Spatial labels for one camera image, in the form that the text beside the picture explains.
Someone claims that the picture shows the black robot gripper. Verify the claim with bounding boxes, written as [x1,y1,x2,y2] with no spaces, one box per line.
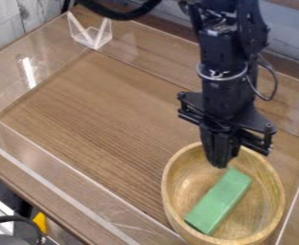
[176,70,281,169]

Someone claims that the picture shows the green rectangular block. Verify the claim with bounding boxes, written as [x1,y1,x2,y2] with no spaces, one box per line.
[185,168,253,235]

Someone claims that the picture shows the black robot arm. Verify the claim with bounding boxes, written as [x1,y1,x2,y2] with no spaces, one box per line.
[178,0,277,168]

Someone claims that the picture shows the brown wooden bowl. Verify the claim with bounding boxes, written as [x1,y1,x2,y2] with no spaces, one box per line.
[162,143,285,245]

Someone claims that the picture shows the yellow black device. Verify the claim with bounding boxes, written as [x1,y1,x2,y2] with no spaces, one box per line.
[11,210,62,245]

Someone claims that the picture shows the black cable lower left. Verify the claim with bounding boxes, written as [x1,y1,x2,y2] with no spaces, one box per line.
[0,215,47,245]

